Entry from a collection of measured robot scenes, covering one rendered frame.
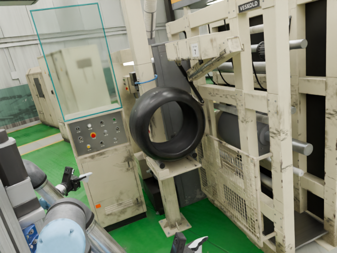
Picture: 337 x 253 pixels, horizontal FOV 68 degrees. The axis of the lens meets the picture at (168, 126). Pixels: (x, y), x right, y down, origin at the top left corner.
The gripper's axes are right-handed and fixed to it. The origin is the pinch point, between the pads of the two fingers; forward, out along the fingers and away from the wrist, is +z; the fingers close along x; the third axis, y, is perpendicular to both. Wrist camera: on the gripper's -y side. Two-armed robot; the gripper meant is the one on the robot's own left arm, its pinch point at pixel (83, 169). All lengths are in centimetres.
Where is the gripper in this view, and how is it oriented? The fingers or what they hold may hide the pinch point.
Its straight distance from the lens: 181.4
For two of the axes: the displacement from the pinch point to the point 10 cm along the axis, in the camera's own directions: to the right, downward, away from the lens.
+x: 9.3, 0.9, -3.6
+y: 0.4, 9.4, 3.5
